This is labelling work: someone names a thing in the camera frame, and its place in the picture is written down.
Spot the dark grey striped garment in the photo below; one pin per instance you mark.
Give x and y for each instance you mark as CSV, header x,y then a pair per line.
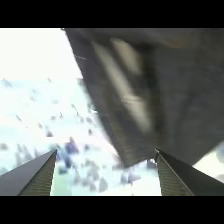
x,y
173,93

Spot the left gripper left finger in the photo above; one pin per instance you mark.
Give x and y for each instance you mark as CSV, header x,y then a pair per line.
x,y
31,178

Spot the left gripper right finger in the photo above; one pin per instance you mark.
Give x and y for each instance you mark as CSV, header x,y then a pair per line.
x,y
181,178

